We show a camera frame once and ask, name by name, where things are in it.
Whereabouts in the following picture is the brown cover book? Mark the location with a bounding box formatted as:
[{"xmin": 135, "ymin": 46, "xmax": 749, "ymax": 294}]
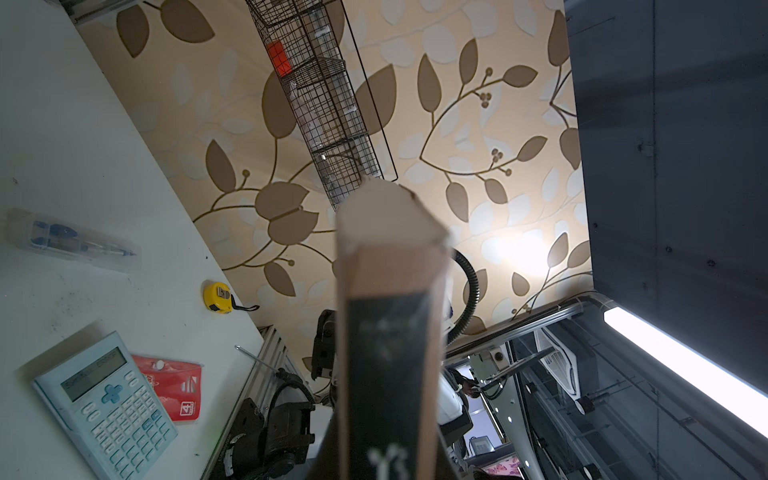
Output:
[{"xmin": 336, "ymin": 179, "xmax": 451, "ymax": 479}]

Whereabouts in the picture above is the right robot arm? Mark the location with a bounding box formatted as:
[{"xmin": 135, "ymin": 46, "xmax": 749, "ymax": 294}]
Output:
[{"xmin": 204, "ymin": 250, "xmax": 480, "ymax": 479}]

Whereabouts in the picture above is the yellow tape measure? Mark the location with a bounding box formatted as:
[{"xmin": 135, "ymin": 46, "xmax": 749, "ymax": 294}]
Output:
[{"xmin": 202, "ymin": 281, "xmax": 260, "ymax": 314}]

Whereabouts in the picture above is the red object in basket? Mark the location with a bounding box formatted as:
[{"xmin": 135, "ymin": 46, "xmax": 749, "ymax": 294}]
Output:
[{"xmin": 266, "ymin": 40, "xmax": 293, "ymax": 78}]

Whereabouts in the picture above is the red packet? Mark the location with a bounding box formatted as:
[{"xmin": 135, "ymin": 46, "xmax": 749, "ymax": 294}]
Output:
[{"xmin": 132, "ymin": 355, "xmax": 202, "ymax": 422}]

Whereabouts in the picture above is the clear pen case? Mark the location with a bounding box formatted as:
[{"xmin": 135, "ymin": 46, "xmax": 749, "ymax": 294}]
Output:
[{"xmin": 5, "ymin": 208, "xmax": 141, "ymax": 274}]

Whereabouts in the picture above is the black handled screwdriver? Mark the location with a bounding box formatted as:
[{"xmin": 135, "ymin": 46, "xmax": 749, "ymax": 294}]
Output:
[{"xmin": 235, "ymin": 344, "xmax": 310, "ymax": 408}]

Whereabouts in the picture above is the right wire basket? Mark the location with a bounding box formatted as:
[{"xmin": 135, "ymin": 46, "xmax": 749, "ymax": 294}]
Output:
[{"xmin": 247, "ymin": 1, "xmax": 396, "ymax": 207}]

